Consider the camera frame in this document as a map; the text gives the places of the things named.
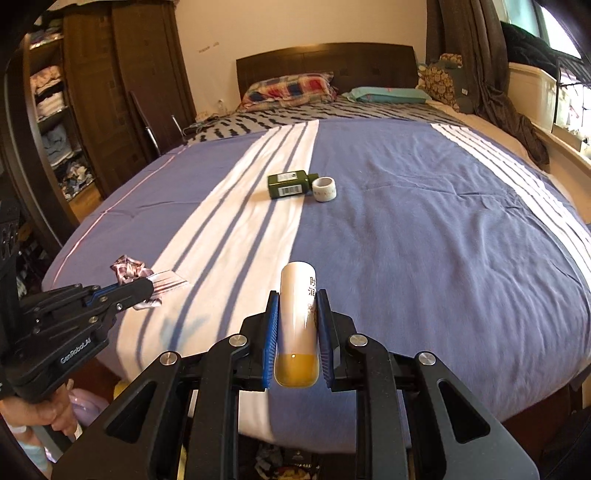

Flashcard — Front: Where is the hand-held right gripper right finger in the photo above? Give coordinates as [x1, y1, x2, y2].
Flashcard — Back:
[316, 288, 541, 480]

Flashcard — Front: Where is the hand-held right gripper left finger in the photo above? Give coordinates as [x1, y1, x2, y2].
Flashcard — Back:
[51, 290, 281, 480]

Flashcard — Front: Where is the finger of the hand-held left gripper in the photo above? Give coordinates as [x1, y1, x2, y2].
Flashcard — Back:
[32, 278, 155, 344]
[18, 284, 122, 324]

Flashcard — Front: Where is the checked wrapper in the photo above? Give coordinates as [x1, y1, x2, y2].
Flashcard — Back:
[109, 256, 163, 310]

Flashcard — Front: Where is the clear plastic packet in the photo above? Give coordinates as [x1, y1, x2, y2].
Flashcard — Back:
[148, 270, 191, 296]

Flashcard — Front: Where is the white bottle with yellow cap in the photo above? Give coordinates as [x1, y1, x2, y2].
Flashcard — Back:
[274, 261, 320, 388]

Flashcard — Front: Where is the lilac plastic bag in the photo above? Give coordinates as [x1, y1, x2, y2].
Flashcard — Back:
[69, 388, 109, 428]

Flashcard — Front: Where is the person's left hand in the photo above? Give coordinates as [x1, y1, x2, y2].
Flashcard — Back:
[0, 378, 81, 441]

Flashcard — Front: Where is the white tape roll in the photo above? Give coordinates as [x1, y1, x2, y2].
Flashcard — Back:
[311, 176, 337, 204]

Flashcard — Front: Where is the dark green bottle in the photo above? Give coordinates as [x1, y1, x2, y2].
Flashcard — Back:
[268, 170, 319, 200]

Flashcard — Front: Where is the dark folded chair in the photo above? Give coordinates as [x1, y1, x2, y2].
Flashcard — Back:
[129, 90, 185, 158]

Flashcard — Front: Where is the open shelf with folded clothes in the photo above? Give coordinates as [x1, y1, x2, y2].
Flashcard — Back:
[23, 18, 100, 204]

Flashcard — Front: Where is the dark wooden wardrobe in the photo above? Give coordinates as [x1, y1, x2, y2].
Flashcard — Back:
[62, 0, 197, 204]

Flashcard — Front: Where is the grey black patterned blanket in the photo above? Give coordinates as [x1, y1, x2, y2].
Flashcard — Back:
[185, 102, 462, 144]

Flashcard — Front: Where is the plaid pillow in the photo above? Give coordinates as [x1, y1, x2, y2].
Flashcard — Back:
[241, 71, 338, 112]

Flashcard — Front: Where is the teal pillow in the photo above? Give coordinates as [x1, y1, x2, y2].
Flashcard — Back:
[342, 85, 432, 104]

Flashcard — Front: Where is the brown patterned cushion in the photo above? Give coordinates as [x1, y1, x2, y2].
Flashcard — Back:
[418, 53, 465, 112]

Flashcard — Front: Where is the dark wooden headboard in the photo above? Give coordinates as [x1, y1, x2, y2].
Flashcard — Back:
[236, 43, 419, 104]

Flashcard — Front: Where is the grey cushion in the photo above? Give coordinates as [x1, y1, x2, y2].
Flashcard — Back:
[455, 67, 481, 114]

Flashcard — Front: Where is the brown curtain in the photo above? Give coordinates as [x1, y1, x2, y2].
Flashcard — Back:
[425, 0, 550, 171]

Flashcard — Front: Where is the beige box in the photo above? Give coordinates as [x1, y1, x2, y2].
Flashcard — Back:
[551, 124, 587, 151]

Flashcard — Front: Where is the white storage box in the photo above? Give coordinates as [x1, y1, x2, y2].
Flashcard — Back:
[508, 62, 568, 134]

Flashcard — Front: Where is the black jacket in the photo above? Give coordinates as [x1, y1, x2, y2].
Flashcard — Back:
[501, 21, 583, 79]

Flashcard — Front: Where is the black metal rack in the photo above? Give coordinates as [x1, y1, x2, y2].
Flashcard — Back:
[556, 55, 591, 130]

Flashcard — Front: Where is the window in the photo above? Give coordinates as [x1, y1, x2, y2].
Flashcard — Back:
[499, 0, 591, 58]

